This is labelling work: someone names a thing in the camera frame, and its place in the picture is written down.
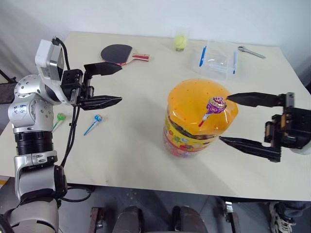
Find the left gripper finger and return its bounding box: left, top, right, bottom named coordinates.
left=79, top=95, right=122, bottom=111
left=84, top=62, right=123, bottom=87

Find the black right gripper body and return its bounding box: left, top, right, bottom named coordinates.
left=263, top=92, right=311, bottom=150

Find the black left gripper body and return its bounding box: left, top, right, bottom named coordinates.
left=60, top=68, right=95, bottom=107

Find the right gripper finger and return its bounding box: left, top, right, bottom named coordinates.
left=226, top=92, right=287, bottom=108
left=219, top=136, right=283, bottom=163

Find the orange-lidded lollipop jar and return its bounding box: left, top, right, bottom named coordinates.
left=162, top=78, right=240, bottom=159

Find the blue wrapped lollipop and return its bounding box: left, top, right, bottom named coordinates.
left=83, top=114, right=104, bottom=136

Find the black table tennis paddle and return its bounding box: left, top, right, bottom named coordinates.
left=99, top=44, right=151, bottom=66

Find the green wrapped lollipop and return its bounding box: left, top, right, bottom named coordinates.
left=52, top=113, right=67, bottom=133

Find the purple wrapped lollipop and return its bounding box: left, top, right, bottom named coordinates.
left=198, top=96, right=228, bottom=128

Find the silver metal wrench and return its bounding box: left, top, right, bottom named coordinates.
left=238, top=46, right=266, bottom=60

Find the clear box with blue clips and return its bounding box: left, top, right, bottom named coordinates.
left=189, top=40, right=239, bottom=81

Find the dark metal table leg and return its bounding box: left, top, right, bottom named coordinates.
left=90, top=206, right=106, bottom=233
left=223, top=197, right=242, bottom=233

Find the blue jeans trouser leg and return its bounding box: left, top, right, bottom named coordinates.
left=283, top=201, right=308, bottom=215

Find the white and black sneaker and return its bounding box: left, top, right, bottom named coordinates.
left=269, top=202, right=297, bottom=233

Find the yellow tennis ball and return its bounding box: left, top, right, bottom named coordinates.
left=174, top=35, right=188, bottom=50

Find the clear plastic cup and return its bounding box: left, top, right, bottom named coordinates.
left=173, top=26, right=191, bottom=52

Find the dark rounded shape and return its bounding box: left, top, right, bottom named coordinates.
left=113, top=205, right=144, bottom=233
left=172, top=205, right=207, bottom=233

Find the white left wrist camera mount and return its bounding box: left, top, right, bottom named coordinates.
left=35, top=38, right=71, bottom=105

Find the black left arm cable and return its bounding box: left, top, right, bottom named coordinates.
left=52, top=35, right=80, bottom=170

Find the black background frame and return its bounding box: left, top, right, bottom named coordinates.
left=0, top=68, right=18, bottom=106

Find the thin black cable loop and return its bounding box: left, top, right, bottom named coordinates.
left=58, top=185, right=95, bottom=203

